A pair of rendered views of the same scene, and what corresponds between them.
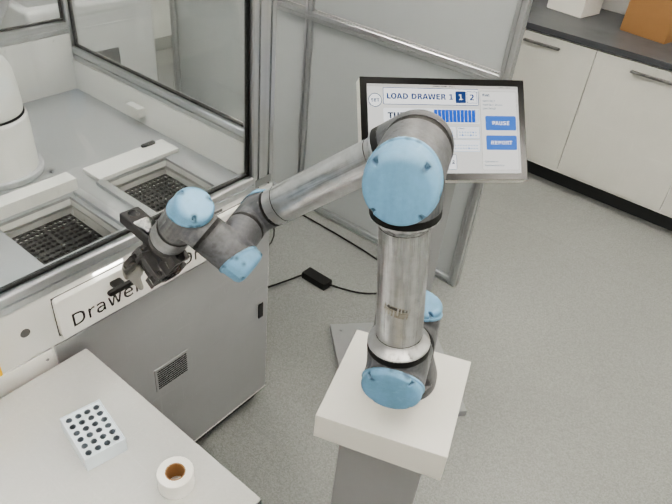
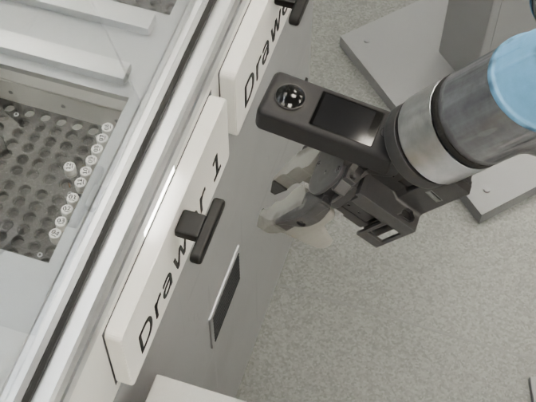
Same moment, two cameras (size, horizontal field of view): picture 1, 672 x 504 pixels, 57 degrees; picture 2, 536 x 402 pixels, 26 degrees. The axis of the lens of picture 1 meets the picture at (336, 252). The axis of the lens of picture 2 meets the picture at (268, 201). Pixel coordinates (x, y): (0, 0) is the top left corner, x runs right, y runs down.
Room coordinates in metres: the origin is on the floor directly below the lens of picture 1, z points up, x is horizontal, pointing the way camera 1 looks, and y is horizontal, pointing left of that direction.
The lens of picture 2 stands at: (0.51, 0.60, 1.88)
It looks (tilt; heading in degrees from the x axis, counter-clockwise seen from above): 58 degrees down; 343
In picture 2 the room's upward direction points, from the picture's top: straight up
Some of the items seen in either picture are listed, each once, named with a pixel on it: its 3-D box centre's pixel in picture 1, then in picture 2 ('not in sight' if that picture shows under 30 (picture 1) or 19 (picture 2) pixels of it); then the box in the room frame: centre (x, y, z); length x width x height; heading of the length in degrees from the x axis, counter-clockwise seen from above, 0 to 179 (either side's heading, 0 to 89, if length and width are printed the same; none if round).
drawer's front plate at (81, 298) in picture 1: (113, 289); (172, 236); (1.10, 0.52, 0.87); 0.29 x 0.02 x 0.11; 145
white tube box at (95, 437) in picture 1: (93, 434); not in sight; (0.77, 0.45, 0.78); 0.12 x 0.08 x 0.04; 44
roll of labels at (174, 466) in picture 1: (175, 477); not in sight; (0.69, 0.26, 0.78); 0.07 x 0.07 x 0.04
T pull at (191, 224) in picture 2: (119, 284); (195, 227); (1.09, 0.49, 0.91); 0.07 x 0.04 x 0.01; 145
